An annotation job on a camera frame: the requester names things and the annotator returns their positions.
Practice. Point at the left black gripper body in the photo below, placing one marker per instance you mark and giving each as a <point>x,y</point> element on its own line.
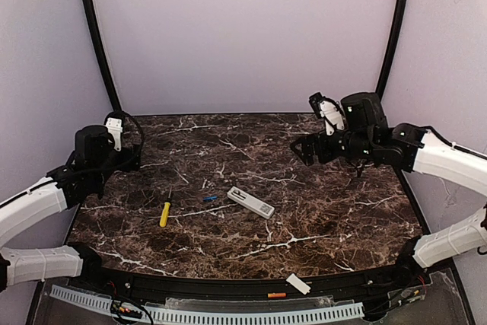
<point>132,156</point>

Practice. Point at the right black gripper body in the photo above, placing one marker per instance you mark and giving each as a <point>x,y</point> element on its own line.
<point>317,146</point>

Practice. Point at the yellow handled screwdriver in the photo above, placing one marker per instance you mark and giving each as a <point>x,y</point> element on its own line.
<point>166,210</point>

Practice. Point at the white remote control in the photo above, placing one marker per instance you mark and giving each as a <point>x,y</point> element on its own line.
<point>250,202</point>

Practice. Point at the orange blue battery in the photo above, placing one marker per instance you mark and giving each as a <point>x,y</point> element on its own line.
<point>276,295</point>
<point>209,199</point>

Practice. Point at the white battery cover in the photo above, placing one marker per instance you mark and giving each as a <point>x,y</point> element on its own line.
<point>298,284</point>

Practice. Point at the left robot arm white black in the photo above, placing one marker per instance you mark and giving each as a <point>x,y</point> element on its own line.
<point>98,154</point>

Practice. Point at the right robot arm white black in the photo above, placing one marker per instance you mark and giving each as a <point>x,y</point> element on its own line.
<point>356,128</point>

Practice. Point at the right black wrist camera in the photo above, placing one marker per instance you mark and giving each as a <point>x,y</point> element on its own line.
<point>328,110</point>

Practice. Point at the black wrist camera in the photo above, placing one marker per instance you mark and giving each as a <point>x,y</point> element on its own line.
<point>114,123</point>
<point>328,110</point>

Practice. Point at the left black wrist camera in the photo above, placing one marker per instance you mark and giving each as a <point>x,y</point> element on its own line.
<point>114,123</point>

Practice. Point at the black front table rail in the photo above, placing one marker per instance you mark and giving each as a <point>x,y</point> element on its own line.
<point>370,285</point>

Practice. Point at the right black frame post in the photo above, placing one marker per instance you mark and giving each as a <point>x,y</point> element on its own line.
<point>393,39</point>

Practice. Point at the black frame post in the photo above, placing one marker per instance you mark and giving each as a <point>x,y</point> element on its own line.
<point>100,54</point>
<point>393,39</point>

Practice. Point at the left black frame post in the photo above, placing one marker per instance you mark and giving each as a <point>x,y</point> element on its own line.
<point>100,54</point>

